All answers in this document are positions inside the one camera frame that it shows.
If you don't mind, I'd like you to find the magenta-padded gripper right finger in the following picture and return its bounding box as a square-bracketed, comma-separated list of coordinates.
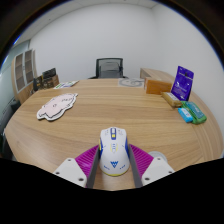
[126, 143, 176, 189]

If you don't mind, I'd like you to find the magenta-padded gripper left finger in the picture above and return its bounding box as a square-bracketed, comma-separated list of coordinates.
[52, 145, 101, 189]

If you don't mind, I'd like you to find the white blue yellow computer mouse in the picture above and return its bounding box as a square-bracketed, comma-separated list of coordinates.
[98, 126, 131, 177]

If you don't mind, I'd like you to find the pink character-shaped mouse pad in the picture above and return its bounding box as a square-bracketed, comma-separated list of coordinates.
[36, 92, 79, 122]

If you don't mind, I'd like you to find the small light blue box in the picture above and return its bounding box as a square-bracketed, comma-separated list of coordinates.
[177, 107, 194, 124]

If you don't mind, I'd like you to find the green flat box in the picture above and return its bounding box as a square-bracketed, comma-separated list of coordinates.
[181, 100, 208, 125]

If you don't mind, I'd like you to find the small tan box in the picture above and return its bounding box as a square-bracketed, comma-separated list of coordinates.
[161, 91, 183, 109]

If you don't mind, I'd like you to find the black padded chair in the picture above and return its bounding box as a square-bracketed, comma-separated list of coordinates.
[0, 99, 22, 159]

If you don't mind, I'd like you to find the orange cardboard box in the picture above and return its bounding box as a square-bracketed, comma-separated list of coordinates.
[144, 76, 173, 96]

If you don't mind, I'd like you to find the white sheet with green print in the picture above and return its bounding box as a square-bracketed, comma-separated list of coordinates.
[53, 80, 80, 90]

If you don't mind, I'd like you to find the dark brown cardboard box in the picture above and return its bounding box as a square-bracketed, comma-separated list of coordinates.
[39, 74, 60, 90]

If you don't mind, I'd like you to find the purple pouch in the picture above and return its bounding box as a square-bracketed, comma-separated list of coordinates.
[170, 65, 195, 102]

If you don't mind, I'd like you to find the black box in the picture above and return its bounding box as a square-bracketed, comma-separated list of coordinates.
[41, 67, 58, 80]

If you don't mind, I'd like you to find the black mesh office chair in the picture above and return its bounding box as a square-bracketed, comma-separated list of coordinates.
[88, 57, 129, 80]

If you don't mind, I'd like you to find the wooden shelf unit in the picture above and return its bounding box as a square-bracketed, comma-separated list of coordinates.
[11, 48, 38, 104]

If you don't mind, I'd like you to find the grey round cable grommet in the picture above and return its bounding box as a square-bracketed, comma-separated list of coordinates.
[148, 150, 168, 163]

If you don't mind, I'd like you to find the white sheet with grey ring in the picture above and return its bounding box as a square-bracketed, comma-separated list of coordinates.
[117, 77, 145, 89]

